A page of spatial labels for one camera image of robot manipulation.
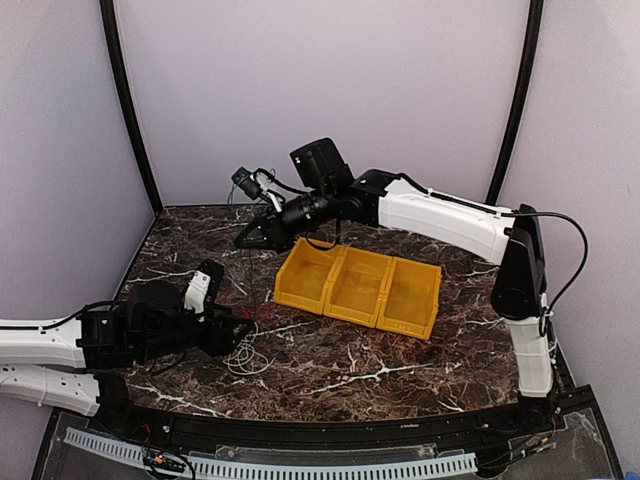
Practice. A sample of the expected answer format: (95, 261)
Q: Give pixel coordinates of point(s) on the right black frame post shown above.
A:
(521, 88)

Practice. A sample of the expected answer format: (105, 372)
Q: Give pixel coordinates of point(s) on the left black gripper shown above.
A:
(224, 344)

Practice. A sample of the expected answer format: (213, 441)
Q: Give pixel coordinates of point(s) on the black frame post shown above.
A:
(521, 88)
(128, 110)

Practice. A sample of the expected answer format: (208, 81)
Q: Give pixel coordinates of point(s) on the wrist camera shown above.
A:
(257, 186)
(201, 292)

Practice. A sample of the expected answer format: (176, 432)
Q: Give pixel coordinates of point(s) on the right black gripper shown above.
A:
(276, 235)

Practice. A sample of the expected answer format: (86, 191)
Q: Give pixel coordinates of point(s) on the yellow bin middle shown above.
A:
(357, 286)

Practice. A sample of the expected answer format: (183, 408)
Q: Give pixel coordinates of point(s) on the white slotted cable duct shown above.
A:
(243, 463)

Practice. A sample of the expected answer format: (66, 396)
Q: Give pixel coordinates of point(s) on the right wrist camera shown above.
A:
(257, 186)

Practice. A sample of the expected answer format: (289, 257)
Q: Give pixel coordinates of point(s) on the black front rail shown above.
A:
(487, 429)

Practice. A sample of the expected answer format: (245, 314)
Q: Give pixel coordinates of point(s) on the left black frame post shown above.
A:
(128, 110)

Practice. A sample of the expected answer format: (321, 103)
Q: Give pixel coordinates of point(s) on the yellow bin left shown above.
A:
(302, 282)

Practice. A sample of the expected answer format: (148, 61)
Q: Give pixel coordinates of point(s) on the yellow bin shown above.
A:
(357, 286)
(302, 282)
(410, 299)

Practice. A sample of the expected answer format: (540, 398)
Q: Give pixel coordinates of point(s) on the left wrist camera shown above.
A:
(201, 292)

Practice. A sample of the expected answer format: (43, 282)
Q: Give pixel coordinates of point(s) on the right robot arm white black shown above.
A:
(507, 238)

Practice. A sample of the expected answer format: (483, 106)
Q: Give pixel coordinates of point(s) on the yellow bin right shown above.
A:
(410, 299)

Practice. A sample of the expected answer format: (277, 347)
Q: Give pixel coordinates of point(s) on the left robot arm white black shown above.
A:
(70, 363)

